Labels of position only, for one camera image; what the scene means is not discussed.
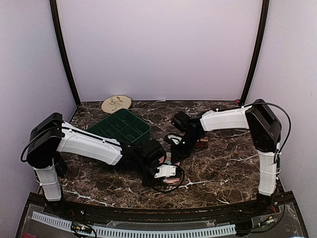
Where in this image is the black left frame post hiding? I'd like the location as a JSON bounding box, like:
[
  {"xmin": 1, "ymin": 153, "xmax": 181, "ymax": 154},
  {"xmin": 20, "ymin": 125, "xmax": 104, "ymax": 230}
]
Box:
[{"xmin": 49, "ymin": 0, "xmax": 81, "ymax": 107}]

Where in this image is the pink sock with green patches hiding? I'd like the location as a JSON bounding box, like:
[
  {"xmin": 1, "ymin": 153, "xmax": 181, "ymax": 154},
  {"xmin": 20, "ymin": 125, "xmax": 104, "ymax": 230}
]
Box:
[{"xmin": 155, "ymin": 152, "xmax": 181, "ymax": 184}]

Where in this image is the black front table rail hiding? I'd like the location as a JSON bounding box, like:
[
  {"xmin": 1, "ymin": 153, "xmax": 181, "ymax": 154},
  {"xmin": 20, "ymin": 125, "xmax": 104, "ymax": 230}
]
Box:
[{"xmin": 33, "ymin": 194, "xmax": 284, "ymax": 224}]

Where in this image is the black frame post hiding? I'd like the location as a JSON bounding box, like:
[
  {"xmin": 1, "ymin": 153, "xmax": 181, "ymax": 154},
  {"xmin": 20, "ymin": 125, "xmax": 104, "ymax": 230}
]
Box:
[
  {"xmin": 49, "ymin": 0, "xmax": 81, "ymax": 107},
  {"xmin": 240, "ymin": 0, "xmax": 270, "ymax": 105}
]

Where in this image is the round embroidered plate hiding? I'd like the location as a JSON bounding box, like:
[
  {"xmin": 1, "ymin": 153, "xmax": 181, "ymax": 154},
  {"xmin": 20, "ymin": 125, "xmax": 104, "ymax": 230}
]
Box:
[{"xmin": 101, "ymin": 95, "xmax": 132, "ymax": 114}]

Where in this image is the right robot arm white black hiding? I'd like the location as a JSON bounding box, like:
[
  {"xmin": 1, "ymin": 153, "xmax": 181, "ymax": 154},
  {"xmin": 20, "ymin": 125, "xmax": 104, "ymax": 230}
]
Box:
[{"xmin": 164, "ymin": 99, "xmax": 285, "ymax": 215}]

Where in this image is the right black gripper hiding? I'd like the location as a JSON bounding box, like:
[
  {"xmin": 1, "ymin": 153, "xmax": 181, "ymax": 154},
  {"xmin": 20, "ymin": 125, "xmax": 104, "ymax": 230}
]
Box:
[{"xmin": 170, "ymin": 132, "xmax": 202, "ymax": 164}]

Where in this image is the small green circuit board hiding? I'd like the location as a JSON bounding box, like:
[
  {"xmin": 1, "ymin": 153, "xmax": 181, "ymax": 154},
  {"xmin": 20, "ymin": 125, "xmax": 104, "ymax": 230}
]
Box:
[{"xmin": 71, "ymin": 223, "xmax": 93, "ymax": 234}]

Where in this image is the black right frame post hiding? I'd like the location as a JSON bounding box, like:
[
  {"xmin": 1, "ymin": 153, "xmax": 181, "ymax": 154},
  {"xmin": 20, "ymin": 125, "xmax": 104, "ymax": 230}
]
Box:
[{"xmin": 240, "ymin": 0, "xmax": 270, "ymax": 105}]

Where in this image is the striped beige brown sock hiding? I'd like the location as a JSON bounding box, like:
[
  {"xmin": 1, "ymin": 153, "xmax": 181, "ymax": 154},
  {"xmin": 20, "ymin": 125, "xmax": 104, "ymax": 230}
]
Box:
[{"xmin": 195, "ymin": 137, "xmax": 209, "ymax": 149}]

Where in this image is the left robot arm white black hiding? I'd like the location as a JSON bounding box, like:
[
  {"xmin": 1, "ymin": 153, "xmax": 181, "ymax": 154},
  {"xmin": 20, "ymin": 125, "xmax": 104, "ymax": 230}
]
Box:
[{"xmin": 20, "ymin": 113, "xmax": 185, "ymax": 216}]

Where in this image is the green plastic divider tray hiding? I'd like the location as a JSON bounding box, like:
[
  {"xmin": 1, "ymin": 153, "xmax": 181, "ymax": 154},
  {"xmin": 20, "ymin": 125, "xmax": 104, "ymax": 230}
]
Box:
[{"xmin": 87, "ymin": 109, "xmax": 151, "ymax": 144}]

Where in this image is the dark blue cup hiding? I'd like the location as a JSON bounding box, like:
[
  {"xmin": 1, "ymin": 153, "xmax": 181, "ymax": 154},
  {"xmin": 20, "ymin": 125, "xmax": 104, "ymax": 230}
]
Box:
[{"xmin": 53, "ymin": 152, "xmax": 68, "ymax": 178}]

